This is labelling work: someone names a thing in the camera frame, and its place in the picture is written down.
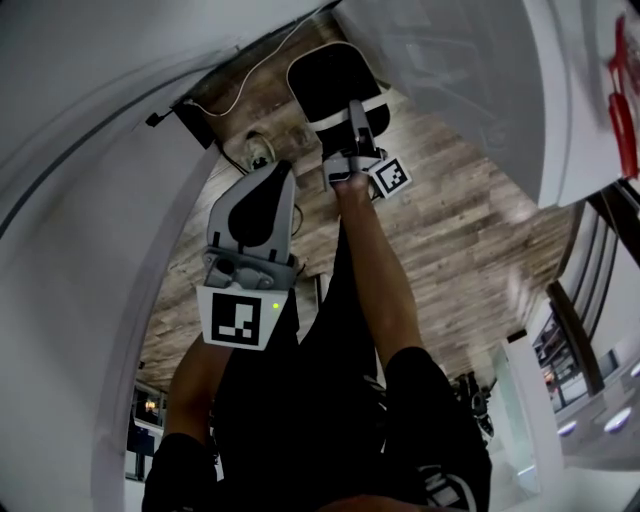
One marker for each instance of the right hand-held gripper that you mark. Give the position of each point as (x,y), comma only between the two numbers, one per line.
(392,177)

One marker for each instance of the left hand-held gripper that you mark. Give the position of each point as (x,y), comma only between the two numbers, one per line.
(235,320)

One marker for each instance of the person's left forearm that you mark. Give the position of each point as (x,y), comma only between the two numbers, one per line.
(192,390)

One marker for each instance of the person's right forearm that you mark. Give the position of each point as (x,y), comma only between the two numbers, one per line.
(380,260)

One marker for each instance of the white round floor fitting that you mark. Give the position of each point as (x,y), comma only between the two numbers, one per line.
(257,150)

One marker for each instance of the black baseboard strip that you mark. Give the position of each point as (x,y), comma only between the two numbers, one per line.
(197,125)

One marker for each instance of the white water dispenser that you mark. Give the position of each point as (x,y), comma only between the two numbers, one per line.
(475,75)

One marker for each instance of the person's black shirt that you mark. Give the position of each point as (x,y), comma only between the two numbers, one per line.
(310,410)

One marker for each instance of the black metal railing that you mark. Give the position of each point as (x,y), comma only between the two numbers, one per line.
(595,260)

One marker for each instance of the dark wooden handrail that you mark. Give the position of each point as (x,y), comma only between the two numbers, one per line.
(575,340)

